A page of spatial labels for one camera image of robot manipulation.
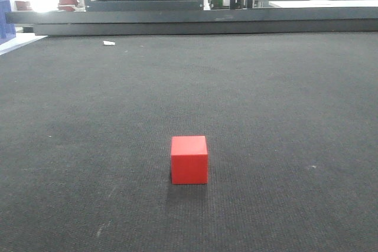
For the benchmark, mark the small white paper scrap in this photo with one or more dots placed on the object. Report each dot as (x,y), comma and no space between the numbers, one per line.
(109,43)

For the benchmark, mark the blue plastic crate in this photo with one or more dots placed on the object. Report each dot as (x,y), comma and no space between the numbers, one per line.
(8,31)

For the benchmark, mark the black metal frame rack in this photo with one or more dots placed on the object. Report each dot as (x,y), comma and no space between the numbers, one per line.
(150,17)

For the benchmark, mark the red magnetic cube block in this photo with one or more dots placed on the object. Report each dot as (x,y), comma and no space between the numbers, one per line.
(189,160)

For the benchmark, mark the red bag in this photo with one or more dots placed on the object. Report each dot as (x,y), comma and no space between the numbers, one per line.
(68,5)

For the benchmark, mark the white background table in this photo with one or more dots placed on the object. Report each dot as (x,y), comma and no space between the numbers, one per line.
(319,3)

